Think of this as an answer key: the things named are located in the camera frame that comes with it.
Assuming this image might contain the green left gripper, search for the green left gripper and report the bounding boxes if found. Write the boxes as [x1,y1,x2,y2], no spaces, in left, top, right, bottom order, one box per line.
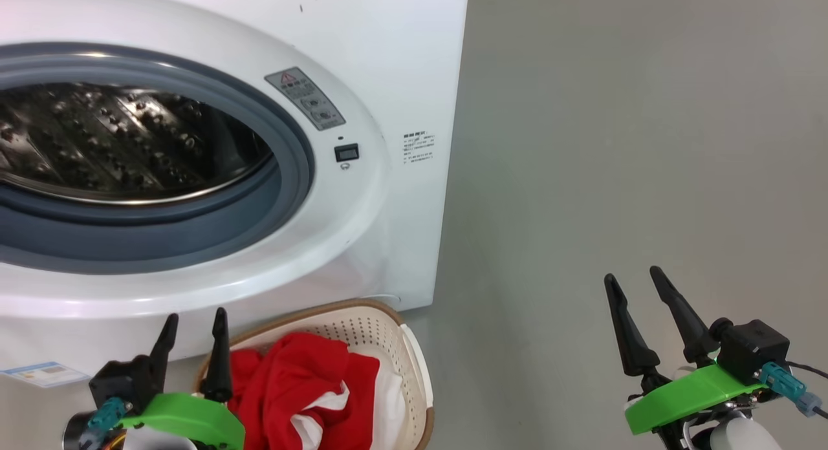
[120,307,246,450]

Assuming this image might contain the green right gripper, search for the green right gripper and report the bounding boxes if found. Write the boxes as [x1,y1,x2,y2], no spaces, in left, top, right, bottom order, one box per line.
[604,266,768,436]

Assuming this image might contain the red and white garment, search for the red and white garment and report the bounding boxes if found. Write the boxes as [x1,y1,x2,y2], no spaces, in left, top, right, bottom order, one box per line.
[226,332,409,450]

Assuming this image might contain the cream laundry basket brown rim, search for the cream laundry basket brown rim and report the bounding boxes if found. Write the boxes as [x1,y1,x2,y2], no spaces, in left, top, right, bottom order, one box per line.
[194,299,435,450]

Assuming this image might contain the white front-load washing machine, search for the white front-load washing machine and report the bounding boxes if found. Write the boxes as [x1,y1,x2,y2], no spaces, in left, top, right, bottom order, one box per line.
[0,0,471,381]

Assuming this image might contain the blue energy label sticker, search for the blue energy label sticker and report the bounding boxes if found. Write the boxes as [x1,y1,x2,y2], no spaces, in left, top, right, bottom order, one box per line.
[0,361,92,389]

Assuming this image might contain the grey warning sticker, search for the grey warning sticker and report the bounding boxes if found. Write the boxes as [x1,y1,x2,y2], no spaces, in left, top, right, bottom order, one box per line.
[263,66,347,132]

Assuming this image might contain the teal cable connector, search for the teal cable connector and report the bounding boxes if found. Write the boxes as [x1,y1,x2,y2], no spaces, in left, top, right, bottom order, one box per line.
[86,398,127,433]
[759,362,807,400]

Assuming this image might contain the thin black cable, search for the thin black cable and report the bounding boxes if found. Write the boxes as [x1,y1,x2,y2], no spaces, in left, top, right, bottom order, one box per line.
[785,361,828,420]

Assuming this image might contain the grey-blue cable connector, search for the grey-blue cable connector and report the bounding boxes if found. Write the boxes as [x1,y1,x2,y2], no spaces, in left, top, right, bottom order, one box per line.
[795,391,823,418]

